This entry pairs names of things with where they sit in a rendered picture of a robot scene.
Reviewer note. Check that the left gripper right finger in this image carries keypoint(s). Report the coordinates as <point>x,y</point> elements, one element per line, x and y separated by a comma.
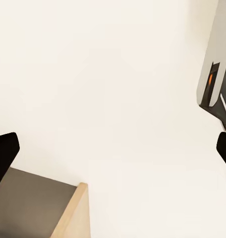
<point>221,145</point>

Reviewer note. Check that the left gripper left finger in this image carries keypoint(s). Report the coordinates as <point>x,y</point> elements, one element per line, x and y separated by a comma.
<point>9,148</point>

